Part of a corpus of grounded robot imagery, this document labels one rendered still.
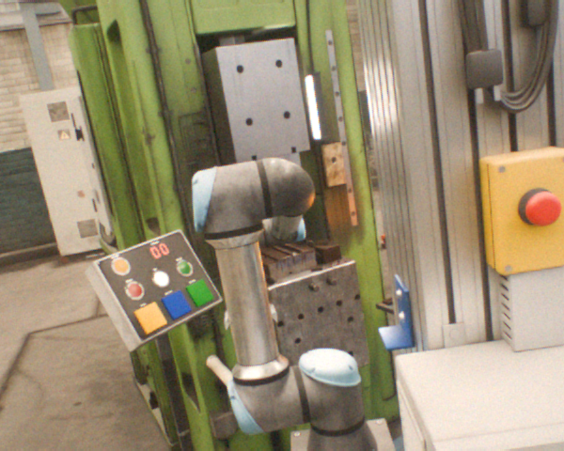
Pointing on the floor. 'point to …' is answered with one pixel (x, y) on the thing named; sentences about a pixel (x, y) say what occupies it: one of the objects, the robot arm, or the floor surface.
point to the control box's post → (173, 391)
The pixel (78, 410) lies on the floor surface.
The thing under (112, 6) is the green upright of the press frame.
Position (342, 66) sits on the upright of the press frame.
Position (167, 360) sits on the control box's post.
